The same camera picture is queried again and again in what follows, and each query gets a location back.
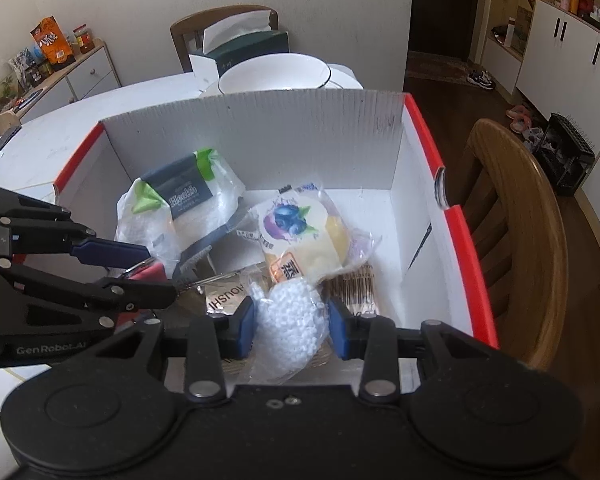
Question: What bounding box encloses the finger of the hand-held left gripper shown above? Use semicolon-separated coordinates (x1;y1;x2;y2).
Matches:
0;262;178;333
0;183;152;268

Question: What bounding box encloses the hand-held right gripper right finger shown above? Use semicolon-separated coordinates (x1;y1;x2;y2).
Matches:
328;297;483;402

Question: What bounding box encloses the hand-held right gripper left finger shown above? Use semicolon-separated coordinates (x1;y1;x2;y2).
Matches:
107;296;257;402

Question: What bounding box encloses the red binder clip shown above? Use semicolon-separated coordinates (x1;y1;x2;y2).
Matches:
122;257;170;326

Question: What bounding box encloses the clear bag of foam beads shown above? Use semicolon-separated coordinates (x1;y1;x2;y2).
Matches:
247;275;331;383

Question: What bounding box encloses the bagged white tissue pack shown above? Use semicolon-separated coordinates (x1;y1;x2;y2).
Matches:
115;149;253;283

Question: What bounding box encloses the clear-wrapped yellow bread packet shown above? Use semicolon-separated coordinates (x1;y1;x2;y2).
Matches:
237;180;383;286

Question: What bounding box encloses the red and white cardboard box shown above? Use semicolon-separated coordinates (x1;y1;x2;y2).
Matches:
52;87;499;361

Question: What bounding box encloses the white side cabinet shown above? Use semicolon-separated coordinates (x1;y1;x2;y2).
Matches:
17;37;123;123

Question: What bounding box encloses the wooden dining chair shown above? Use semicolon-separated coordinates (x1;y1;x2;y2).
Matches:
170;5;280;73
447;119;570;372

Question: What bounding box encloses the orange snack bag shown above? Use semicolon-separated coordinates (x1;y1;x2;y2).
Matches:
30;16;76;65

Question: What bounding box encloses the white ceramic bowl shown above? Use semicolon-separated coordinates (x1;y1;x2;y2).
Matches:
199;62;363;98

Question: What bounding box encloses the green and white tissue box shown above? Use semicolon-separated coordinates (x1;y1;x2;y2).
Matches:
187;7;291;86

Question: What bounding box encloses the patterned door rug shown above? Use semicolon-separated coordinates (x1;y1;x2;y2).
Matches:
405;52;473;86

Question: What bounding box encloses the pair of pink slippers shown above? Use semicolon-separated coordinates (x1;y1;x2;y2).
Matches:
505;104;533;133

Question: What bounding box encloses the black shoe rack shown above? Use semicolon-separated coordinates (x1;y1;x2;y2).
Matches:
530;112;596;196

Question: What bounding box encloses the pair of dark sneakers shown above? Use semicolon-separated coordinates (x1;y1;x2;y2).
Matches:
467;70;496;91

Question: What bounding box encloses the white cabinet with black handles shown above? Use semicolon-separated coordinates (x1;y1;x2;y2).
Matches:
515;0;600;126

